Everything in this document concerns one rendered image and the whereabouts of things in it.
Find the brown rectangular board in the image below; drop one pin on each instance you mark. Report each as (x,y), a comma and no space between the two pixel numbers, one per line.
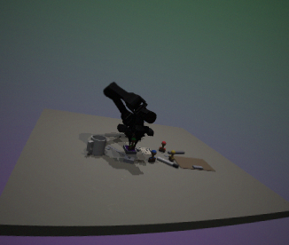
(193,163)

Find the grey mug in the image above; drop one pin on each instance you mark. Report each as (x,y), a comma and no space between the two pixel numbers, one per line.
(97,145)

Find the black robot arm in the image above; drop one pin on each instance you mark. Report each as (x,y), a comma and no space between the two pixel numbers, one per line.
(132,101)

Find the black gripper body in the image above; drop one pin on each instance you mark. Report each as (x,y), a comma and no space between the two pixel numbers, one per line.
(123,128)

